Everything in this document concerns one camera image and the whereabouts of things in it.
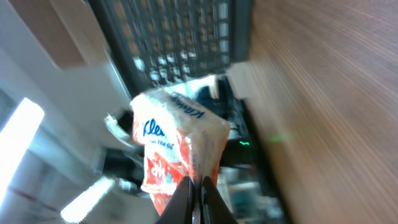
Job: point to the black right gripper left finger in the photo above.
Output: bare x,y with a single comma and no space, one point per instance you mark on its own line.
180,207

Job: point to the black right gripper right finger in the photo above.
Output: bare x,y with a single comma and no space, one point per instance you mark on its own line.
213,208

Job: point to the small red tissue pack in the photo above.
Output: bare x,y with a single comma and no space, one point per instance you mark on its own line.
180,137

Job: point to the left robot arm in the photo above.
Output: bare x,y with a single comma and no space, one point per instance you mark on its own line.
221,100

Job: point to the grey plastic basket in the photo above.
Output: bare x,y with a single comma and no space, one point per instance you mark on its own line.
156,43

